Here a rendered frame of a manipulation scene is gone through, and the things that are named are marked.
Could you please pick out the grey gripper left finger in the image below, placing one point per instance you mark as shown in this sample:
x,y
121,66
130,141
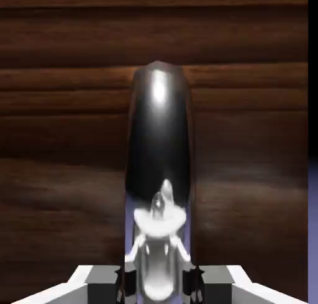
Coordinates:
x,y
99,284

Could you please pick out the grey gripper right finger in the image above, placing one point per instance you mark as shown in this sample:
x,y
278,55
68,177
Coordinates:
x,y
218,284

